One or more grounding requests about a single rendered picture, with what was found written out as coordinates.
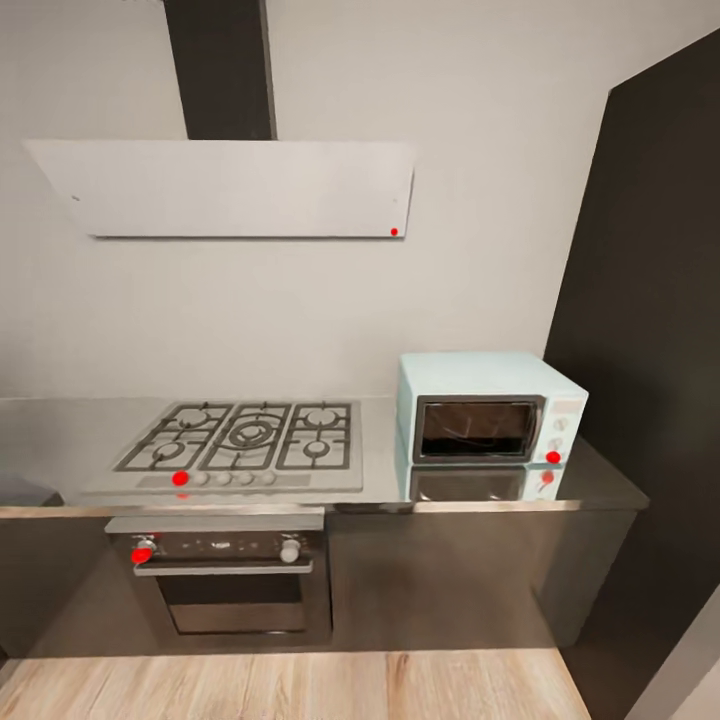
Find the oven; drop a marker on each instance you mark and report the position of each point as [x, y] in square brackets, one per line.
[217, 581]

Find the burner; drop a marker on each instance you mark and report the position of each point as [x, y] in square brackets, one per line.
[241, 446]

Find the fridge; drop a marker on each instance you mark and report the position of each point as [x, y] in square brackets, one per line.
[637, 326]

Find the range hood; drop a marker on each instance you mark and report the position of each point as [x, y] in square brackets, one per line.
[231, 176]

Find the microwave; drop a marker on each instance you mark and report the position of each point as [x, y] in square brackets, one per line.
[501, 407]

